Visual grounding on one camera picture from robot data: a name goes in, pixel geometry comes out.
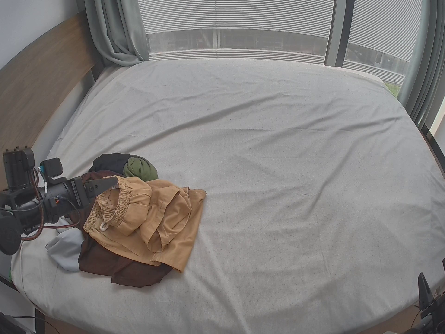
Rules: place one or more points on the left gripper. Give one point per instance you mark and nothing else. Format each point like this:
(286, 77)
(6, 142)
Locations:
(64, 197)

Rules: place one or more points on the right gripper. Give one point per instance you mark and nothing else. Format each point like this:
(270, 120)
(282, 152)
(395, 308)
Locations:
(434, 310)

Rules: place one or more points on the tan shorts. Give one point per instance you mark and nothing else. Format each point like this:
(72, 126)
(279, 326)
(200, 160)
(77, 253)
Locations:
(167, 221)

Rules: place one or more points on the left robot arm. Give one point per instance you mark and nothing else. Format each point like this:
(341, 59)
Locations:
(17, 169)

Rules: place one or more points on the bed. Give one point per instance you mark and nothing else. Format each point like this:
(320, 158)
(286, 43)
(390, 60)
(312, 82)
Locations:
(278, 186)

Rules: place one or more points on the black garment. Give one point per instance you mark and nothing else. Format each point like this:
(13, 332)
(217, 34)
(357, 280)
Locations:
(107, 164)

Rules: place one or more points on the green garment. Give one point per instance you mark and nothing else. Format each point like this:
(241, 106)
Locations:
(140, 169)

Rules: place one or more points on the pale grey garment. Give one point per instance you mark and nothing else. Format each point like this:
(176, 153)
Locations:
(66, 249)

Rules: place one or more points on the brown shorts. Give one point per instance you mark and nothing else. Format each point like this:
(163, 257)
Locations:
(128, 270)

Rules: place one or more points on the grey-green curtain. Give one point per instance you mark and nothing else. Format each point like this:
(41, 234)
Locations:
(111, 19)
(427, 64)

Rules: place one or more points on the window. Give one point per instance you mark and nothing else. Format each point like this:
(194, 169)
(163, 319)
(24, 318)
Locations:
(243, 19)

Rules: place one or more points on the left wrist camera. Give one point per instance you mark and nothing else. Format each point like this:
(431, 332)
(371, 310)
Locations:
(52, 167)

